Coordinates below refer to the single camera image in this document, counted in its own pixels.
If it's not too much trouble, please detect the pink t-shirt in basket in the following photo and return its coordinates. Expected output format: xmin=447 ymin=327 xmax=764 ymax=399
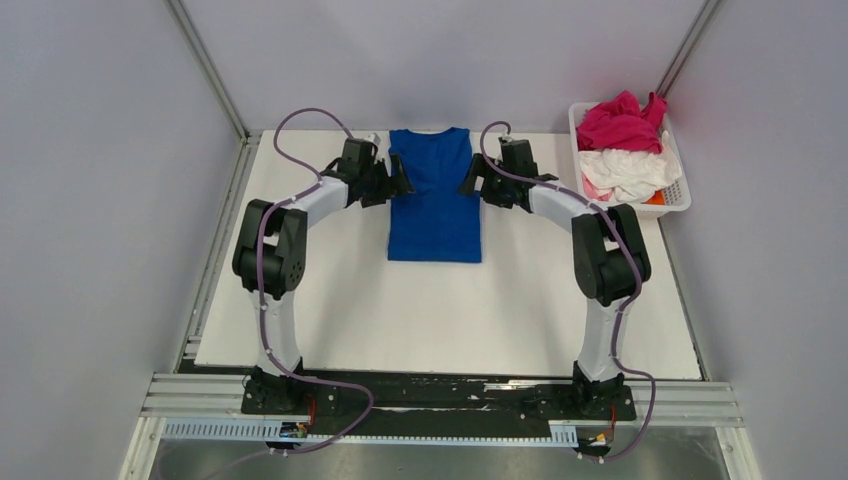
xmin=576 ymin=91 xmax=668 ymax=154

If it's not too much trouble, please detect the aluminium frame rail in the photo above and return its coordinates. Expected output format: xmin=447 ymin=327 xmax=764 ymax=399
xmin=164 ymin=0 xmax=249 ymax=144
xmin=140 ymin=374 xmax=745 ymax=428
xmin=655 ymin=0 xmax=724 ymax=98

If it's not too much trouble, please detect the white slotted cable duct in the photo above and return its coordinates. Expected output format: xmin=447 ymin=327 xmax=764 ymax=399
xmin=161 ymin=419 xmax=578 ymax=447

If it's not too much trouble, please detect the aluminium frame rail left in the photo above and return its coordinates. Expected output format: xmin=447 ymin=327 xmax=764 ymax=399
xmin=164 ymin=0 xmax=249 ymax=144

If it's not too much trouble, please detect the white t-shirt in basket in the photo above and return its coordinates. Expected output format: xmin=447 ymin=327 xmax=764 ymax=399
xmin=578 ymin=130 xmax=683 ymax=203

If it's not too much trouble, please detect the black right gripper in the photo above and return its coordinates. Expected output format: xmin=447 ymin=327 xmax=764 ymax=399
xmin=458 ymin=154 xmax=514 ymax=210

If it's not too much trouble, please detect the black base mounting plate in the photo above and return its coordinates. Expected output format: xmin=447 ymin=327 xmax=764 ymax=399
xmin=253 ymin=370 xmax=637 ymax=437

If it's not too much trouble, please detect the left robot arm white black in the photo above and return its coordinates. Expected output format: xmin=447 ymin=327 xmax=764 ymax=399
xmin=232 ymin=135 xmax=415 ymax=415

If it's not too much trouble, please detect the blue printed t-shirt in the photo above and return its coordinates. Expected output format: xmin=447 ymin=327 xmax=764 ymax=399
xmin=387 ymin=127 xmax=482 ymax=264

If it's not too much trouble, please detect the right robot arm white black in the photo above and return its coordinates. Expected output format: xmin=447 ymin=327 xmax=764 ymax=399
xmin=458 ymin=137 xmax=651 ymax=421

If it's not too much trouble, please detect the aluminium front frame rail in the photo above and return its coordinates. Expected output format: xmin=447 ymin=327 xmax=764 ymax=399
xmin=140 ymin=374 xmax=745 ymax=428

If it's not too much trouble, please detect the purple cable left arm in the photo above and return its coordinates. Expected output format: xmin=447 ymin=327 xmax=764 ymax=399
xmin=255 ymin=107 xmax=376 ymax=456

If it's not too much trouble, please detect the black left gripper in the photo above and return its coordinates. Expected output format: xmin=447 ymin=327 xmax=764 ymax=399
xmin=359 ymin=152 xmax=414 ymax=209

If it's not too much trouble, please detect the orange garment in basket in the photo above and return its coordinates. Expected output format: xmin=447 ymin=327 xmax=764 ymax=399
xmin=644 ymin=190 xmax=666 ymax=205

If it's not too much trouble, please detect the aluminium frame rail right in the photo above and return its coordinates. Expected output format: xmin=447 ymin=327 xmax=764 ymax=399
xmin=655 ymin=0 xmax=724 ymax=98

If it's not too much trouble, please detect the white plastic laundry basket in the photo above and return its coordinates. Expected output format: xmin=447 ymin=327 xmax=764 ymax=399
xmin=568 ymin=102 xmax=692 ymax=219

